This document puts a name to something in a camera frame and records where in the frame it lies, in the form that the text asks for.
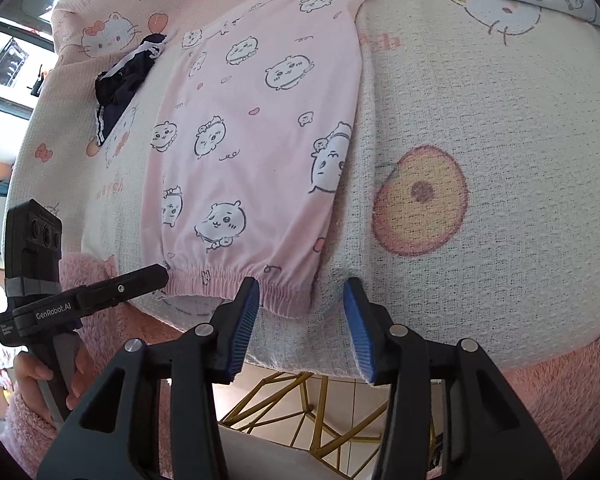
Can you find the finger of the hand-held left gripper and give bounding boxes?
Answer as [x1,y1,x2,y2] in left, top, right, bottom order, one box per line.
[77,263,170,312]

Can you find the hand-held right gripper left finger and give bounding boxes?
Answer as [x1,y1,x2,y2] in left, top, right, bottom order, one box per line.
[37,276,261,480]

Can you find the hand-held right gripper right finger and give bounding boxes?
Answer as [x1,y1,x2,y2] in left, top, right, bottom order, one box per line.
[342,277,563,480]

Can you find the pink bear printed pants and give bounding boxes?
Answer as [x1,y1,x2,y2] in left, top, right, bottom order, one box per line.
[141,0,382,321]

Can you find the person's left forearm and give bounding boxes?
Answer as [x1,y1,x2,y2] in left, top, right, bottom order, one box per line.
[2,390,71,469]

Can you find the person's left hand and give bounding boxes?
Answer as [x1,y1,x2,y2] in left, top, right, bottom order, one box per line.
[12,344,94,423]

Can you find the white stool seat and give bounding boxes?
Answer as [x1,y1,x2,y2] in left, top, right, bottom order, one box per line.
[215,425,382,480]

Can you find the black white striped shorts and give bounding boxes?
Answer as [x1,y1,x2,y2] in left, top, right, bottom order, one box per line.
[94,34,169,148]

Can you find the pink fleece clothing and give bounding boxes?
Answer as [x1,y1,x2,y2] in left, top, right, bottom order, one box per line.
[57,252,600,478]

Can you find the pink white cat printed blanket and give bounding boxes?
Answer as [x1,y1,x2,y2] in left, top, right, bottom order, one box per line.
[2,0,600,387]

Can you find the built-in oven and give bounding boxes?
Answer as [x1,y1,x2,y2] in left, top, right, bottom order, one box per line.
[0,35,32,84]

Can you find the gold wire frame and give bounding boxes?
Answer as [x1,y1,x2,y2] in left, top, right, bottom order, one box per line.
[217,372,407,477]

